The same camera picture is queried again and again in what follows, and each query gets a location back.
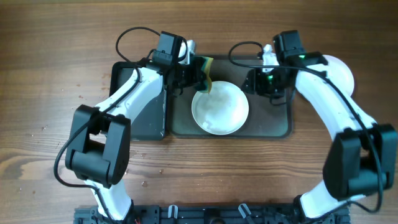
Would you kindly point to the green yellow sponge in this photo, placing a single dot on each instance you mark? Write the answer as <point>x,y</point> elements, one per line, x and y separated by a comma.
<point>206,84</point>

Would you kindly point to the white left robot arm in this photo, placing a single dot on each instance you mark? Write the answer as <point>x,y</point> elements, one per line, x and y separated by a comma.
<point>97,150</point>

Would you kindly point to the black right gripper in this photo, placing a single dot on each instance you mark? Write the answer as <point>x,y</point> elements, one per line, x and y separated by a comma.
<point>254,83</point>

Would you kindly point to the dark grey serving tray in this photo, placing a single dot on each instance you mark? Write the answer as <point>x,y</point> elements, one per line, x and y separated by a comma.
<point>266,120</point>

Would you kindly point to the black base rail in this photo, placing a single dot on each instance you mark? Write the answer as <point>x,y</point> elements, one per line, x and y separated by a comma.
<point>273,213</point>

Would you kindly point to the white plate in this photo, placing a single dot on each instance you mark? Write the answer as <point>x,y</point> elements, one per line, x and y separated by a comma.
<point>222,111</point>
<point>340,74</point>

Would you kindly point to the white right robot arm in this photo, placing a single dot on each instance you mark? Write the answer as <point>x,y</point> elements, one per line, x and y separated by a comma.
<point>362,158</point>

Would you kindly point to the black water tray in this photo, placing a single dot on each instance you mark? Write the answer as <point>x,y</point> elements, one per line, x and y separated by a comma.
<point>150,122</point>

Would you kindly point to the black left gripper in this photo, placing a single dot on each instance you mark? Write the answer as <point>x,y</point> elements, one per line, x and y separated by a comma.
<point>193,76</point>

